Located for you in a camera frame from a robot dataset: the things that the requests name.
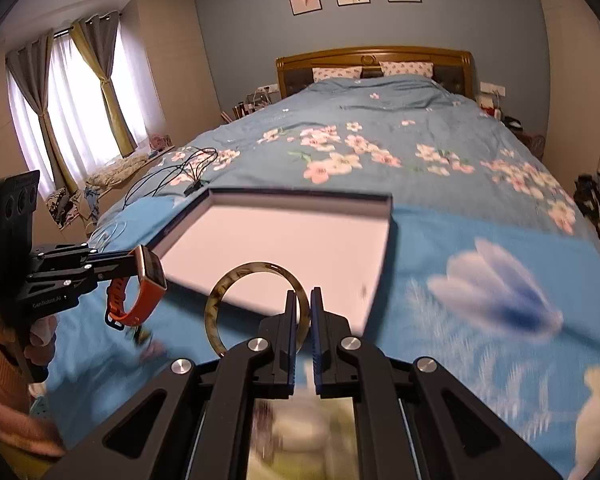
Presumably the black cable bundle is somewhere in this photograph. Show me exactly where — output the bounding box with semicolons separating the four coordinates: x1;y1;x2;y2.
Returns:
122;146;221;210

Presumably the right grey green curtain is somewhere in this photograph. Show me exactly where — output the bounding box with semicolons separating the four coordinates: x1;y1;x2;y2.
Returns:
69;11;137;157

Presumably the left floral pillow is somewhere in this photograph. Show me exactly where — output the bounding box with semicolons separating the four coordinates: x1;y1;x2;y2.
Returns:
312;66;362;82

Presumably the blue floral towel blanket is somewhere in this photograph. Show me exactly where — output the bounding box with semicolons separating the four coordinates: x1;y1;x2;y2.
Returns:
46;205;600;479

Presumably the left grey green curtain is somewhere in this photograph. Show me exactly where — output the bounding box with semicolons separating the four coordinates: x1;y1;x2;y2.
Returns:
6;30;78;197

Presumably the grey green curtain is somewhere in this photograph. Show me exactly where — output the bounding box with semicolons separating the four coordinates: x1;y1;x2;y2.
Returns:
6;30;78;197
69;11;137;157

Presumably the orange smart watch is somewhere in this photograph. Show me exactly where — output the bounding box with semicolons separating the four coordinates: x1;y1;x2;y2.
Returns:
105;245;166;330

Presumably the floral pillow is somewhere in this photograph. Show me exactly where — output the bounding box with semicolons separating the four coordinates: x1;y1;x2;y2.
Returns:
379;62;434;78
312;66;362;82

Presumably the wooden headboard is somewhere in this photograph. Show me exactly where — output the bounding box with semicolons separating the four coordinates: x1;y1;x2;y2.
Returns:
276;46;476;100

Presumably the blue floral duvet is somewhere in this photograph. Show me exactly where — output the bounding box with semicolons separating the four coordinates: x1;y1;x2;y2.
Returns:
100;75;597;245

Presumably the orange sleeve forearm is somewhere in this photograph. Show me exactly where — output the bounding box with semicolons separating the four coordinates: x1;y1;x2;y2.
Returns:
0;320;66;479

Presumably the black camera mount box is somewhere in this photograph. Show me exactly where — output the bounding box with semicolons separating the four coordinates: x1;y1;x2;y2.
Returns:
0;170;40;279

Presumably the right floral pillow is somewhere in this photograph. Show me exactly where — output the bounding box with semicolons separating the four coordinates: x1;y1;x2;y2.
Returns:
379;62;434;78

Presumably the navy shallow box tray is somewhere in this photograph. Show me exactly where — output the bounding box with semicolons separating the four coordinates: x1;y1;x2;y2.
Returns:
149;188;392;335

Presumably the left hand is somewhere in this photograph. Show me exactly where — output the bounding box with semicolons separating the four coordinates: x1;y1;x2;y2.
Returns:
23;315;58;382

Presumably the tortoiseshell bangle bracelet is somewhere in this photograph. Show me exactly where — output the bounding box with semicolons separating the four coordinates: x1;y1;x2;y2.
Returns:
204;260;312;359

